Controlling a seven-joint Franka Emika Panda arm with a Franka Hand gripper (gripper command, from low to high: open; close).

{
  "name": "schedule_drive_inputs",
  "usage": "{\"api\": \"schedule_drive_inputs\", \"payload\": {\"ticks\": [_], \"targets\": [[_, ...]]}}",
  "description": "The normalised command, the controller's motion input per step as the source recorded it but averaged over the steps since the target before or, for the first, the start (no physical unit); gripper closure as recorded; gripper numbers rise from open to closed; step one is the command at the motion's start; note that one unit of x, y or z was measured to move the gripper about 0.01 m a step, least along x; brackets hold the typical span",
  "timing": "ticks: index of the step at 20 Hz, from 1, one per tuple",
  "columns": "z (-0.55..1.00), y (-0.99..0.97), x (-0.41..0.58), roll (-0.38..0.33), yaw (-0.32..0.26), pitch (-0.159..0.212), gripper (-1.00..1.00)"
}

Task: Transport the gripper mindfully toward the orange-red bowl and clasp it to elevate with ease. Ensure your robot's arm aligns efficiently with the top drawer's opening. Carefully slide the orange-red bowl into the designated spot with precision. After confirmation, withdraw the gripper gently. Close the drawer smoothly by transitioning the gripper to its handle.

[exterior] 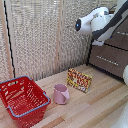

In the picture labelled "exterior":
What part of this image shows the brown wooden dresser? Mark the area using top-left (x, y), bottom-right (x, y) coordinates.
top-left (87, 16), bottom-right (128, 83)

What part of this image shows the yellow red snack box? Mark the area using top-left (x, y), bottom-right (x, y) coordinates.
top-left (65, 67), bottom-right (93, 94)

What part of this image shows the pink mug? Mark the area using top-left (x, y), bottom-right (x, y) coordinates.
top-left (52, 83), bottom-right (71, 106)

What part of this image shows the red plastic shopping basket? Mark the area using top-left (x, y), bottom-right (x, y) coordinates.
top-left (0, 75), bottom-right (52, 128)

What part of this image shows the woven beige screen panel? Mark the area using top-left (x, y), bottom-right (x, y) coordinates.
top-left (0, 0), bottom-right (118, 83)

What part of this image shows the silver drawer handle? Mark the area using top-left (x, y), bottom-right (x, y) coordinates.
top-left (95, 55), bottom-right (120, 67)
top-left (115, 30), bottom-right (128, 38)

